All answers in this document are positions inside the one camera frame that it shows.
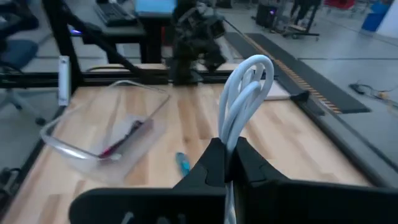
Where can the black hazard-striped ramp mat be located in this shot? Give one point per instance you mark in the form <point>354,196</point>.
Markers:
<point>326,71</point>
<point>280,71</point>

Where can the blue office chair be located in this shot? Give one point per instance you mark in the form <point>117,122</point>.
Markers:
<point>17,53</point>

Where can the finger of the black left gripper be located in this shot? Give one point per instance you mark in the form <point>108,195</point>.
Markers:
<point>214,59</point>
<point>186,51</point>

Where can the computer monitor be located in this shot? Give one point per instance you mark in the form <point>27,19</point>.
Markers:
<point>155,7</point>

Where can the black equipment cart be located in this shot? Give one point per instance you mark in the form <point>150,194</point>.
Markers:
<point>286,18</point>

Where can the black desk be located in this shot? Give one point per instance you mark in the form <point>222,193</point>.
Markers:
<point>124,31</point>

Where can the red object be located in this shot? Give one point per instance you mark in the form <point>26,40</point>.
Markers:
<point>339,3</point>

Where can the black computer keyboard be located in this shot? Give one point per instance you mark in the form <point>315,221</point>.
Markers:
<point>113,14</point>

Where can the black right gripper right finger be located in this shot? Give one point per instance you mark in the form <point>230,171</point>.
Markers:
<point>295,205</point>

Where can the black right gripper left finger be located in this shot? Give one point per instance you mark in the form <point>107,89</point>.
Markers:
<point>186,205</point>

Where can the clear plastic bin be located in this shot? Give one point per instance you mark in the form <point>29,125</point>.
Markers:
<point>93,168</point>

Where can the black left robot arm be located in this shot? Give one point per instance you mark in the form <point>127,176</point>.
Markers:
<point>185,73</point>

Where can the silver aluminium extrusion post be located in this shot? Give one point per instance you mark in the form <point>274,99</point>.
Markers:
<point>64,81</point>

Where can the blue bin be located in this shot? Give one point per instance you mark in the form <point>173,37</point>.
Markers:
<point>374,17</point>

